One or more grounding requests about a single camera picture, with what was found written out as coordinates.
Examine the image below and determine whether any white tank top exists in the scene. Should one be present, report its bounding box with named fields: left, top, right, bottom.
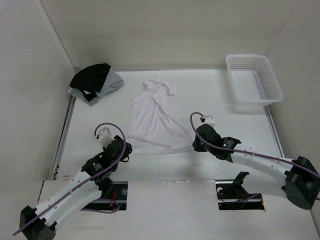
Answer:
left=128, top=78, right=193, bottom=155

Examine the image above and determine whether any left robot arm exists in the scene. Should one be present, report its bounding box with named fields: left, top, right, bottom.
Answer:
left=19, top=136, right=133, bottom=240

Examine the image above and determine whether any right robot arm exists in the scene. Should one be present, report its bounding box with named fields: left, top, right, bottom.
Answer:
left=192, top=124, right=320, bottom=210

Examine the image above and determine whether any grey folded tank top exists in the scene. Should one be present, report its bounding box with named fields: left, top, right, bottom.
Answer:
left=68, top=68, right=125, bottom=107

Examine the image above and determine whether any black folded tank top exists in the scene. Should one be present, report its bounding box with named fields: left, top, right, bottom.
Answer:
left=69, top=63, right=111, bottom=102

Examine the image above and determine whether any white plastic basket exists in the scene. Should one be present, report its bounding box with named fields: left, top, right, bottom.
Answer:
left=225, top=54, right=284, bottom=108

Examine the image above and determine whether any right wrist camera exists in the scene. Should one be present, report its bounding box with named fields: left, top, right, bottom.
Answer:
left=200, top=115, right=216, bottom=128

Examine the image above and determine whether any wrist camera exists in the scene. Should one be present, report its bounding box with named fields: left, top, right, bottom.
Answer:
left=95, top=127, right=115, bottom=148
left=200, top=115, right=216, bottom=128

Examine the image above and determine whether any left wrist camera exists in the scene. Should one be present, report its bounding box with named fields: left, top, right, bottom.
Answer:
left=95, top=127, right=115, bottom=148

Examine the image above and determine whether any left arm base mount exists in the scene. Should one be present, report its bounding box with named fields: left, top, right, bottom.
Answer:
left=84, top=181, right=129, bottom=212

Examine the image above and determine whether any right aluminium table rail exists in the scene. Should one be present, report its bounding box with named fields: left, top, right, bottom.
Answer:
left=263, top=106, right=285, bottom=158

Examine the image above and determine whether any aluminium table rail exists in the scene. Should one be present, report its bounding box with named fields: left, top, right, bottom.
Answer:
left=263, top=106, right=285, bottom=158
left=51, top=65, right=81, bottom=181

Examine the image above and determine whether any left aluminium table rail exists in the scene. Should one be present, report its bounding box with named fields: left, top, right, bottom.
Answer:
left=51, top=65, right=81, bottom=181

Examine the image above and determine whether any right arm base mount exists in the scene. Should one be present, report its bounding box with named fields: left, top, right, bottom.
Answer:
left=215, top=171, right=265, bottom=211

